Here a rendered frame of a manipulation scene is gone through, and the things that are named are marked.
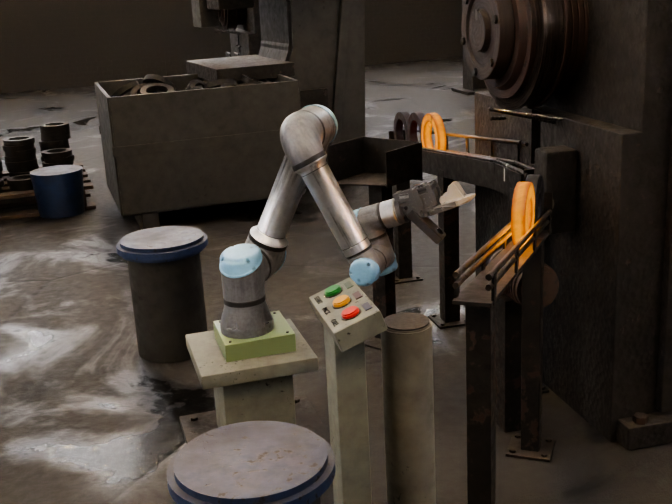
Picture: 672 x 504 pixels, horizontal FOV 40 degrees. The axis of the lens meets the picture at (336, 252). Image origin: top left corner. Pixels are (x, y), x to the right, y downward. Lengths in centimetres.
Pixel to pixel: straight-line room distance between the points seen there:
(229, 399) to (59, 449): 58
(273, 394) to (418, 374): 59
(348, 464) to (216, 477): 49
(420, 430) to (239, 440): 52
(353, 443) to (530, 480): 60
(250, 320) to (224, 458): 80
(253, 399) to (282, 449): 79
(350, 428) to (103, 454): 94
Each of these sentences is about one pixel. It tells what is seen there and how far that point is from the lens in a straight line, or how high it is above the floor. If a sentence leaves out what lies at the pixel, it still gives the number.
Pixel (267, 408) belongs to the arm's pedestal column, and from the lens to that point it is 262.
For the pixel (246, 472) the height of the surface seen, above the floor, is 43.
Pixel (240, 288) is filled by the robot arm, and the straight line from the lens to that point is 253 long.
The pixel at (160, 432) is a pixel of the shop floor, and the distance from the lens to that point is 289.
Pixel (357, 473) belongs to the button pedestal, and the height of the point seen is 20.
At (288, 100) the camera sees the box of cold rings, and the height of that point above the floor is 64.
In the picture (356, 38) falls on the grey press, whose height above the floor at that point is 90.
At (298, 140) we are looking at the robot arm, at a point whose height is 89.
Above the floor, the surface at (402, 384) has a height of 39.
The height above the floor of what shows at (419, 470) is 16.
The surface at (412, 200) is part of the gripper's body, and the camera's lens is 248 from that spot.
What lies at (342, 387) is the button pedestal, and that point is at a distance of 207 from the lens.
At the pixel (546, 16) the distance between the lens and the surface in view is 260.
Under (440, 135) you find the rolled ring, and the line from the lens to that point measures 345.
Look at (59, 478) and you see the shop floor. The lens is 274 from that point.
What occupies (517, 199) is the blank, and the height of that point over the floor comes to 77.
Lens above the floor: 131
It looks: 17 degrees down
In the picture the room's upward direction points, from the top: 3 degrees counter-clockwise
